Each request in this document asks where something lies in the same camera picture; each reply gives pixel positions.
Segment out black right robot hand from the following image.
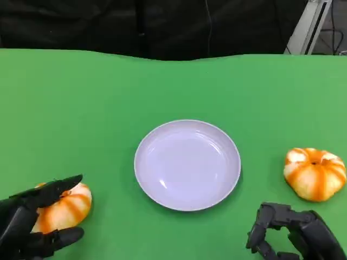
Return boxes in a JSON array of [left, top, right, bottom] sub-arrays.
[[245, 201, 344, 260]]

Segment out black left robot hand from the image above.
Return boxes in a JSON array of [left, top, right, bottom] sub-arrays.
[[0, 174, 85, 260]]

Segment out orange and white bread roll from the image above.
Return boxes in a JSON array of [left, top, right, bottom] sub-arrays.
[[283, 147, 347, 203], [31, 181, 93, 234]]

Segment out green table cloth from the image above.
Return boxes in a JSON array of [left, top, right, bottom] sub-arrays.
[[0, 48, 347, 260]]

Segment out lilac plate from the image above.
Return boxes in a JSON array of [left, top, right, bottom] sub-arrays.
[[133, 119, 242, 212]]

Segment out black backdrop curtain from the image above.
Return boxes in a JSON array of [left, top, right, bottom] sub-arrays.
[[0, 0, 311, 61]]

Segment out black floor cables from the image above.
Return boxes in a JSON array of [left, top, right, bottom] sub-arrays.
[[331, 25, 347, 55]]

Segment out grey metal frame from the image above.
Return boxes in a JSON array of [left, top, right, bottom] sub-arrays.
[[284, 0, 334, 55]]

